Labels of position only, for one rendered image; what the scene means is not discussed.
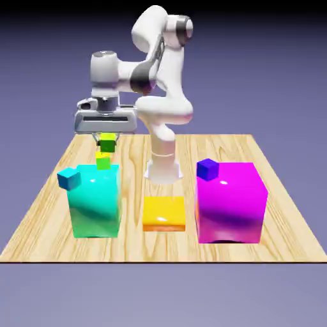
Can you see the large magenta box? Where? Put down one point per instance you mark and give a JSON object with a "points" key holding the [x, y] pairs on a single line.
{"points": [[230, 204]]}

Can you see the large yellow box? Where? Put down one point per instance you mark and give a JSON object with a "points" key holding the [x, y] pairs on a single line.
{"points": [[163, 212]]}

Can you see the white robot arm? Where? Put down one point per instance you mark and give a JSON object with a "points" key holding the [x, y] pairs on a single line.
{"points": [[168, 76]]}

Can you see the small green cube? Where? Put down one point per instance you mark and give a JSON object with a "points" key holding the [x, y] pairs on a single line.
{"points": [[107, 144]]}

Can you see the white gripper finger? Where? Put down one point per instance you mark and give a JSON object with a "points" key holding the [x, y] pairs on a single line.
{"points": [[116, 136], [97, 139]]}

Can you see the small blue cube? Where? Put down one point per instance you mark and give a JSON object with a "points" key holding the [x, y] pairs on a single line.
{"points": [[207, 170]]}

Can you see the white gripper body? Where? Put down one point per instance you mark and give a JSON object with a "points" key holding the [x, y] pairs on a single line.
{"points": [[106, 126]]}

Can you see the small cyan cube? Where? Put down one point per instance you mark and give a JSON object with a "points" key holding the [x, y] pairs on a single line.
{"points": [[69, 178]]}

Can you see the large cyan box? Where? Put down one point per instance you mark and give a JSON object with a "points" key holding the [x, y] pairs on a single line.
{"points": [[94, 201]]}

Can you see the small lime cube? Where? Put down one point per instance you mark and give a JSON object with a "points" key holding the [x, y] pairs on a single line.
{"points": [[103, 162]]}

